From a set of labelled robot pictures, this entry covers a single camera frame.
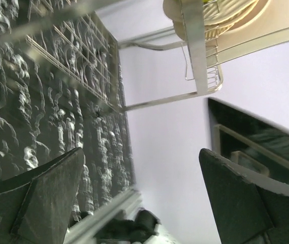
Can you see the right aluminium frame post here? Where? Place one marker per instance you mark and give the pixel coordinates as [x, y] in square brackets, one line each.
[124, 204]

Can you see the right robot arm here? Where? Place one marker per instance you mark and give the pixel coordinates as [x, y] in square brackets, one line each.
[140, 229]

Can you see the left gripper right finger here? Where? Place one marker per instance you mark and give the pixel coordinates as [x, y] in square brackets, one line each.
[248, 207]

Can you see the orange wicker plate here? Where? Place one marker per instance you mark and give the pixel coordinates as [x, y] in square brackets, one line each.
[212, 31]

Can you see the white black-rimmed square plate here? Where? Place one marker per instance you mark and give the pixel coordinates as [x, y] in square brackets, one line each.
[267, 17]

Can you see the steel two-tier dish rack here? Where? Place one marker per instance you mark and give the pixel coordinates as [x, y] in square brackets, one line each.
[196, 44]

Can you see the black marble pattern mat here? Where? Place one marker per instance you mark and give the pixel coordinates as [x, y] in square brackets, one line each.
[61, 88]

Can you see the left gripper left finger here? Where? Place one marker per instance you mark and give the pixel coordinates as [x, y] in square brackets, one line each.
[35, 206]

